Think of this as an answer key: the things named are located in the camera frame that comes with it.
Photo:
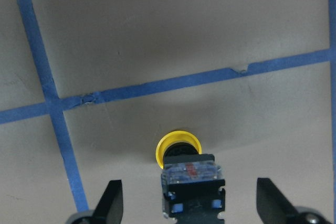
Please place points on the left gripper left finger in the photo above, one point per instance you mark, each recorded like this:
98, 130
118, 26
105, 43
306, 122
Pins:
108, 210

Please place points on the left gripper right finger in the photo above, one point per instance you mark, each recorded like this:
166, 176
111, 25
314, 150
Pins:
273, 207

